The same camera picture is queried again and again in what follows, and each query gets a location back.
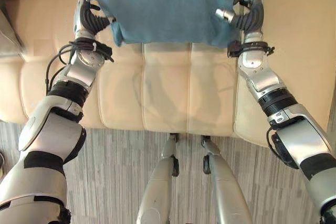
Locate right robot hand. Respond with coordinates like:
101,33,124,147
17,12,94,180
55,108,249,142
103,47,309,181
215,0,265,41

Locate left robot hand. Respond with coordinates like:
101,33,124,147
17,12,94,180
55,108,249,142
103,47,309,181
72,0,117,41

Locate blue cushion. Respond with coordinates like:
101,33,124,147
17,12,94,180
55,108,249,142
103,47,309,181
93,0,244,48

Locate cream leather sofa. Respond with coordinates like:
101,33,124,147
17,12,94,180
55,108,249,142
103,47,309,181
0,0,336,148

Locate silver left robot leg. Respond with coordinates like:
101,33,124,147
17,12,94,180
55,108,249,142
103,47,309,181
135,132,181,224

